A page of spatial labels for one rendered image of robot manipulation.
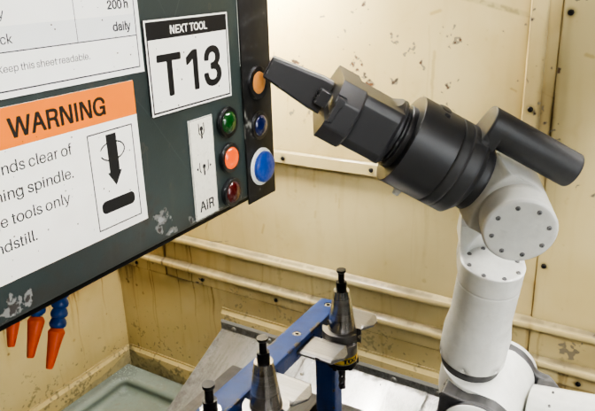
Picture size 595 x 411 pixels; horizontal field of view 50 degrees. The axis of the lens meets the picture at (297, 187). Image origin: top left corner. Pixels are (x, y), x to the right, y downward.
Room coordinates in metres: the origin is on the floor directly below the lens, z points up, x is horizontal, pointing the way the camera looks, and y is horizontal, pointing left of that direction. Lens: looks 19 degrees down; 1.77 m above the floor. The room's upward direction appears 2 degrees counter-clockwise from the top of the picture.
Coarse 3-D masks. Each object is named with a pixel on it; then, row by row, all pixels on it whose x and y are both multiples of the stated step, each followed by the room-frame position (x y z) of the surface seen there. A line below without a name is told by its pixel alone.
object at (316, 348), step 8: (312, 336) 0.88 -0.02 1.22; (304, 344) 0.86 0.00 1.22; (312, 344) 0.86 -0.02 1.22; (320, 344) 0.86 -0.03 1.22; (328, 344) 0.86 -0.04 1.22; (336, 344) 0.86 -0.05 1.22; (304, 352) 0.84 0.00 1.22; (312, 352) 0.84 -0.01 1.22; (320, 352) 0.84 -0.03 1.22; (328, 352) 0.83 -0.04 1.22; (336, 352) 0.83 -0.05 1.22; (344, 352) 0.84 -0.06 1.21; (320, 360) 0.82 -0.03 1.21; (328, 360) 0.81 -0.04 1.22; (336, 360) 0.82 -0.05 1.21
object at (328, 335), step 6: (324, 330) 0.88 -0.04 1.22; (354, 330) 0.88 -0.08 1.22; (360, 330) 0.88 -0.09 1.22; (324, 336) 0.88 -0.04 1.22; (330, 336) 0.87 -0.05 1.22; (336, 336) 0.86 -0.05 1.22; (342, 336) 0.86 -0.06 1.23; (348, 336) 0.86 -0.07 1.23; (354, 336) 0.87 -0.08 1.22; (360, 336) 0.89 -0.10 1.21; (336, 342) 0.86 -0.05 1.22; (342, 342) 0.86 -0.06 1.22; (348, 342) 0.86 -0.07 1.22; (354, 342) 0.88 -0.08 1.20; (360, 342) 0.88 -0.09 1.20; (348, 348) 0.86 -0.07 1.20; (354, 348) 0.87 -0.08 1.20
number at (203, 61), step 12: (192, 48) 0.51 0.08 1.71; (204, 48) 0.52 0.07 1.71; (216, 48) 0.53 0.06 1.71; (192, 60) 0.51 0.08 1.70; (204, 60) 0.52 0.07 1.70; (216, 60) 0.53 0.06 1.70; (192, 72) 0.50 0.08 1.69; (204, 72) 0.52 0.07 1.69; (216, 72) 0.53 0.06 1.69; (192, 84) 0.50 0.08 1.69; (204, 84) 0.52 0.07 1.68; (216, 84) 0.53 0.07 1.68; (192, 96) 0.50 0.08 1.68
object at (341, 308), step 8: (336, 296) 0.88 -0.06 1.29; (344, 296) 0.88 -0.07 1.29; (336, 304) 0.88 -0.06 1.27; (344, 304) 0.88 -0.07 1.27; (336, 312) 0.88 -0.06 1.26; (344, 312) 0.87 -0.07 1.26; (352, 312) 0.89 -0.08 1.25; (328, 320) 0.89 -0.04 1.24; (336, 320) 0.87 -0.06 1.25; (344, 320) 0.87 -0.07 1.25; (352, 320) 0.88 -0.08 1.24; (328, 328) 0.88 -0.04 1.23; (336, 328) 0.87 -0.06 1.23; (344, 328) 0.87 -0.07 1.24; (352, 328) 0.88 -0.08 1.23
